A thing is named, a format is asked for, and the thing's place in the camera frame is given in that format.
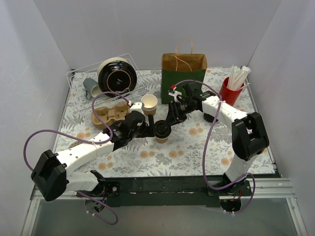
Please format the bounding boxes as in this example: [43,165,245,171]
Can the black cup lid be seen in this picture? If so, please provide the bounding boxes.
[155,120,171,139]

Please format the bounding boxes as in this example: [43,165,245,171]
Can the single paper cup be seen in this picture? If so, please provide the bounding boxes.
[155,136,168,144]

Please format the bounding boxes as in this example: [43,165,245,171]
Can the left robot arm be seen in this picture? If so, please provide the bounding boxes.
[31,111,155,202]

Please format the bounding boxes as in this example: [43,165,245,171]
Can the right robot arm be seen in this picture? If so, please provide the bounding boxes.
[164,80,269,196]

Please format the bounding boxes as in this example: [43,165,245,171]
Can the stack of paper cups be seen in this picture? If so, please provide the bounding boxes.
[141,94,158,115]

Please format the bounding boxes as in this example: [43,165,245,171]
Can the stack of black lids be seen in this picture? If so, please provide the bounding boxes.
[203,114,214,122]

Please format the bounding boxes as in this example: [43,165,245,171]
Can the cardboard cup carrier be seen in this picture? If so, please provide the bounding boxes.
[91,103,129,129]

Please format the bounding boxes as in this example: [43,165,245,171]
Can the floral table mat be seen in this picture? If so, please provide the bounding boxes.
[61,68,276,177]

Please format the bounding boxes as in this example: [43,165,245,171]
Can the green paper bag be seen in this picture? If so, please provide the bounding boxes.
[160,39,208,104]

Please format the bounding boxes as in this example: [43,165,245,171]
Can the black plate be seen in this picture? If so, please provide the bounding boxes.
[97,57,137,94]

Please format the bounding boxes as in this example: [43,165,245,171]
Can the red cup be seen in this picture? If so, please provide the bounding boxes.
[219,77,243,106]

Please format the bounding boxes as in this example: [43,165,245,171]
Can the grey mug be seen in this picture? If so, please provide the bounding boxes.
[83,78,102,100]

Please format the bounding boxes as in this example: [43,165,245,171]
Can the white wrapped straws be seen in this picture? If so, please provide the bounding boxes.
[227,65,251,91]

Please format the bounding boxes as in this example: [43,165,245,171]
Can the patterned round coaster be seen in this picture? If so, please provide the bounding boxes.
[68,141,82,149]

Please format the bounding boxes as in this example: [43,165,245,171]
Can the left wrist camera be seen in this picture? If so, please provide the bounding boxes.
[129,102,144,115]

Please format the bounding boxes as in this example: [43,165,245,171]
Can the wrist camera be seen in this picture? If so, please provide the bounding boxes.
[129,102,144,115]
[168,85,182,102]

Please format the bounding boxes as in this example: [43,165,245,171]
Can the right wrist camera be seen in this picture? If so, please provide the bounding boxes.
[168,85,182,102]

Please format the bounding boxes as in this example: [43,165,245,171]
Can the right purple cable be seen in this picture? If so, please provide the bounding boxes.
[173,80,256,213]

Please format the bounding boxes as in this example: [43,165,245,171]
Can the purple cable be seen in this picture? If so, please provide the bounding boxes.
[173,80,256,213]
[23,91,131,226]

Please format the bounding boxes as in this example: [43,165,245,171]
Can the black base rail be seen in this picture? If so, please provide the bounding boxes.
[76,176,254,208]

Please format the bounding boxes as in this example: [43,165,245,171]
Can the white wire dish rack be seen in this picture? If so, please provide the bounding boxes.
[66,54,148,113]

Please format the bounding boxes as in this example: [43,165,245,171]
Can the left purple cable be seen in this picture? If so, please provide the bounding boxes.
[23,91,131,226]

